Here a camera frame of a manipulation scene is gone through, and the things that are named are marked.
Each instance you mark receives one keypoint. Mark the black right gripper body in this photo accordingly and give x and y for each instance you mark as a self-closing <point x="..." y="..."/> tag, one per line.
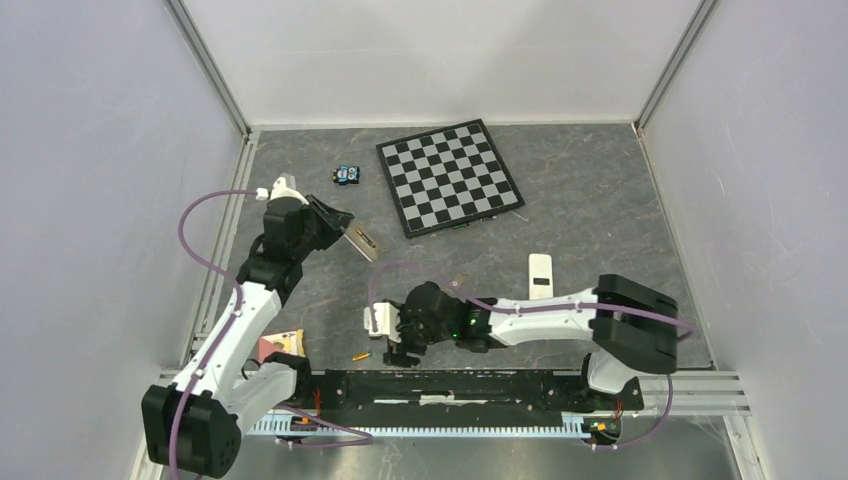
<point x="415" y="336"/>

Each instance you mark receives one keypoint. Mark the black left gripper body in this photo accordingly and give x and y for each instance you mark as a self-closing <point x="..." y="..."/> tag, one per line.
<point x="301" y="247"/>

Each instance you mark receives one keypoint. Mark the beige remote control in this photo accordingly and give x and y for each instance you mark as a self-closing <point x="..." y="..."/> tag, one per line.
<point x="361" y="241"/>

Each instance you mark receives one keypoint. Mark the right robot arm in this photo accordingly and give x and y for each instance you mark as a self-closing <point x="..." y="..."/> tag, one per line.
<point x="635" y="327"/>

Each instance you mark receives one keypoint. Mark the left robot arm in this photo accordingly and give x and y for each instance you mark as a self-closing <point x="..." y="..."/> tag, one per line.
<point x="196" y="422"/>

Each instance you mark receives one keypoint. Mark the white remote control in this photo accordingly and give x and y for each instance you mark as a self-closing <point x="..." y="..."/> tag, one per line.
<point x="540" y="276"/>

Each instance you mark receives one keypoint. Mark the small blue owl toy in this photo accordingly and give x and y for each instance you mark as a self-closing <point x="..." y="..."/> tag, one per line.
<point x="346" y="175"/>

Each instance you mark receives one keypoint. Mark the pink orange card box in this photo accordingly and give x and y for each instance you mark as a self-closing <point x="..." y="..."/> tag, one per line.
<point x="288" y="342"/>

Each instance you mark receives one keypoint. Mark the black white checkerboard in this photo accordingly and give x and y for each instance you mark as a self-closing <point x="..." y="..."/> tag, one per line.
<point x="447" y="176"/>

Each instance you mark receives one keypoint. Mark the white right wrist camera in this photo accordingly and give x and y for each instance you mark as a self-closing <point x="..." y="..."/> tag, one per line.
<point x="380" y="320"/>

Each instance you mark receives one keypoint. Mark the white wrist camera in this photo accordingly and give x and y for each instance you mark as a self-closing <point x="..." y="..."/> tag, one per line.
<point x="283" y="187"/>
<point x="380" y="320"/>

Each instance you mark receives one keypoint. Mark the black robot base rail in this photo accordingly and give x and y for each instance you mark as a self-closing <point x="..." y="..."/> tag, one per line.
<point x="457" y="398"/>

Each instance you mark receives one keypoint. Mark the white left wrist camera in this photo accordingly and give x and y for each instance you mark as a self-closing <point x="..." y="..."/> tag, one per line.
<point x="283" y="187"/>

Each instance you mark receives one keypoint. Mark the white cable duct strip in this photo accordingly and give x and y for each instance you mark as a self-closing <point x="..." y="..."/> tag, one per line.
<point x="282" y="424"/>

